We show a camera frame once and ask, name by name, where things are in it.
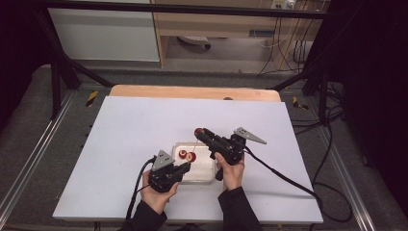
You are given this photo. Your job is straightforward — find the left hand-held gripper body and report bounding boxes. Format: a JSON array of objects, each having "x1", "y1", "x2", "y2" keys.
[{"x1": 147, "y1": 149, "x2": 185, "y2": 193}]

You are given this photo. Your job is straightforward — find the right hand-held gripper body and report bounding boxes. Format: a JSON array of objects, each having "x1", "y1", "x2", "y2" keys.
[{"x1": 209, "y1": 126, "x2": 268, "y2": 167}]

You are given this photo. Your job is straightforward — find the square white tray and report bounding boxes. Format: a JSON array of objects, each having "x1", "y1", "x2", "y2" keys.
[{"x1": 170, "y1": 141, "x2": 217, "y2": 185}]

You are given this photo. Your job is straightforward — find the person's left hand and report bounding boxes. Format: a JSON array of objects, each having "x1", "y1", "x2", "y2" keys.
[{"x1": 140, "y1": 169, "x2": 180, "y2": 216}]

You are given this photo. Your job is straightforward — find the person's right hand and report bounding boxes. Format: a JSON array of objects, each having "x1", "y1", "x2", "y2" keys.
[{"x1": 214, "y1": 151, "x2": 246, "y2": 193}]

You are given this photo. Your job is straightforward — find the wooden table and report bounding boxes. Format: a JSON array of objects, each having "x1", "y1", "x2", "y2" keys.
[{"x1": 109, "y1": 84, "x2": 283, "y2": 103}]

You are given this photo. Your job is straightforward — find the white board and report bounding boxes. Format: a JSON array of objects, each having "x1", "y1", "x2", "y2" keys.
[{"x1": 52, "y1": 95, "x2": 324, "y2": 225}]

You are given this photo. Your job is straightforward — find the white chair base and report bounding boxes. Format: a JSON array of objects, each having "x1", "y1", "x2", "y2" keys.
[{"x1": 176, "y1": 35, "x2": 213, "y2": 50}]

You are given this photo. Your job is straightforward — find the light wooden desk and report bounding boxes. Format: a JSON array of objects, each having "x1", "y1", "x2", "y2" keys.
[{"x1": 150, "y1": 0, "x2": 325, "y2": 70}]

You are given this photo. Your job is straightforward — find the white cabinet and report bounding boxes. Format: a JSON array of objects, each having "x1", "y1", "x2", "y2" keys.
[{"x1": 47, "y1": 7, "x2": 161, "y2": 63}]

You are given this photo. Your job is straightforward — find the white power strip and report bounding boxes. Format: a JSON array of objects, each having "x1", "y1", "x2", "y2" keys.
[{"x1": 270, "y1": 0, "x2": 296, "y2": 11}]

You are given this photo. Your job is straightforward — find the black curtain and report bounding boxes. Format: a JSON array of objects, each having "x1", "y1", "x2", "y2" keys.
[
  {"x1": 0, "y1": 0, "x2": 52, "y2": 129},
  {"x1": 326, "y1": 0, "x2": 408, "y2": 219}
]

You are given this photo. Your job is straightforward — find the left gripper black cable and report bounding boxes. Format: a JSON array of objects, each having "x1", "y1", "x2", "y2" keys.
[{"x1": 125, "y1": 155, "x2": 158, "y2": 221}]

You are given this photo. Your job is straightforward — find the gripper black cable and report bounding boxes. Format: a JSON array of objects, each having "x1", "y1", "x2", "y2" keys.
[
  {"x1": 242, "y1": 121, "x2": 354, "y2": 224},
  {"x1": 125, "y1": 155, "x2": 158, "y2": 221}
]

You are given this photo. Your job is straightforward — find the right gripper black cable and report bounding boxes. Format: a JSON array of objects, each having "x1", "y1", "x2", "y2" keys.
[{"x1": 242, "y1": 121, "x2": 354, "y2": 224}]

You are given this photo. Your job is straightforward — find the aluminium floor rail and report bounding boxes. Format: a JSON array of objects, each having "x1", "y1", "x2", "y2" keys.
[
  {"x1": 0, "y1": 90, "x2": 77, "y2": 219},
  {"x1": 315, "y1": 124, "x2": 377, "y2": 231}
]

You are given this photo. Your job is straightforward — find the bundle of hanging cables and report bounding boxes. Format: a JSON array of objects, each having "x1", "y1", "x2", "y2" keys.
[{"x1": 257, "y1": 15, "x2": 321, "y2": 77}]

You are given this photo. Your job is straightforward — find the black metal frame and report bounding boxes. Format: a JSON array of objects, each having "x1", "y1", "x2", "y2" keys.
[{"x1": 32, "y1": 0, "x2": 341, "y2": 127}]

